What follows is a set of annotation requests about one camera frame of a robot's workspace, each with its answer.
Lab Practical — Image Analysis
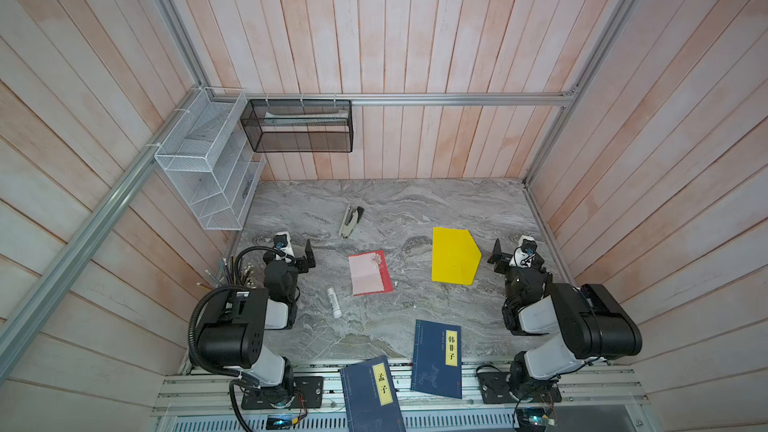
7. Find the pen holder with pencils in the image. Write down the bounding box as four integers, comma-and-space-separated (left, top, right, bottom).
203, 257, 262, 290

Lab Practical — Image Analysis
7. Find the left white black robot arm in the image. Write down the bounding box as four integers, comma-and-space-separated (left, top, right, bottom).
187, 233, 316, 409

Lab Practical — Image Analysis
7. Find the white wire mesh shelf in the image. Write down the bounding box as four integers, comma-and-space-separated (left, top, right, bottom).
155, 87, 265, 231

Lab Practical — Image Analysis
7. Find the yellow envelope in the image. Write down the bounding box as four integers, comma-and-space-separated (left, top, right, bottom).
431, 227, 482, 286

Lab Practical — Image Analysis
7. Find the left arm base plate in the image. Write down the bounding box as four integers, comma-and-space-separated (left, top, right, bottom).
240, 376, 324, 411

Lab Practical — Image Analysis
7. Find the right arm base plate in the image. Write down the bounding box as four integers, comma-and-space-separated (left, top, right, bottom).
475, 362, 562, 405

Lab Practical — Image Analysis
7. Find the aluminium frame rail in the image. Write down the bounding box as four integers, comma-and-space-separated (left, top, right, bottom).
209, 88, 575, 107

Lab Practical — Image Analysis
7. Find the black mesh basket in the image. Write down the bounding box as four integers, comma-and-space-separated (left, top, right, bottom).
240, 99, 354, 153

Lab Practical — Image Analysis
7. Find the red white letter card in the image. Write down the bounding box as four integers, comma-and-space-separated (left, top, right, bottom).
348, 251, 393, 296

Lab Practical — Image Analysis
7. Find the blue book on rail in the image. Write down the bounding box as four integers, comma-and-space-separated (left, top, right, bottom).
340, 356, 405, 432

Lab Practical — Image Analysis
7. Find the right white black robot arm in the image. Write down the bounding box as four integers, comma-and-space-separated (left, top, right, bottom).
488, 236, 642, 401

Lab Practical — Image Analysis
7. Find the blue book on table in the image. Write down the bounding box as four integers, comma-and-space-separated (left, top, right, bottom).
411, 319, 462, 399

